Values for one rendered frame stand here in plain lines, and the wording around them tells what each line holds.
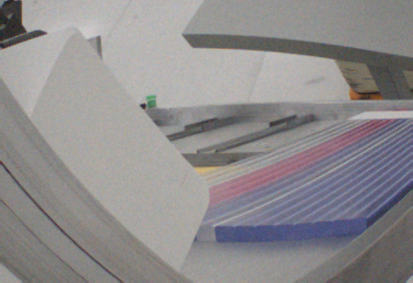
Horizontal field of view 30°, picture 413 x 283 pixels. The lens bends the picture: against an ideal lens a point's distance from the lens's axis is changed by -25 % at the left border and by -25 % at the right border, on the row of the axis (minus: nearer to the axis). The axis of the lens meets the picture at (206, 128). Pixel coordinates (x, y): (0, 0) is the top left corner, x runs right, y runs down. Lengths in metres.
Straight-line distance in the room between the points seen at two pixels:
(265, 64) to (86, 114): 2.14
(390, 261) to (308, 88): 1.76
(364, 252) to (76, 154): 0.25
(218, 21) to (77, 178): 1.32
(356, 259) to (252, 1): 1.13
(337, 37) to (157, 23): 1.39
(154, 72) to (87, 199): 2.33
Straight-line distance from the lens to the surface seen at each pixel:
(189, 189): 0.23
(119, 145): 0.21
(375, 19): 1.35
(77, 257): 0.20
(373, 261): 0.44
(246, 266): 0.48
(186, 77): 2.44
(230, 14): 1.51
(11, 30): 0.78
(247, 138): 1.01
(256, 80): 2.31
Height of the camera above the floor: 1.47
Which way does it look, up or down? 40 degrees down
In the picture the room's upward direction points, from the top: 40 degrees counter-clockwise
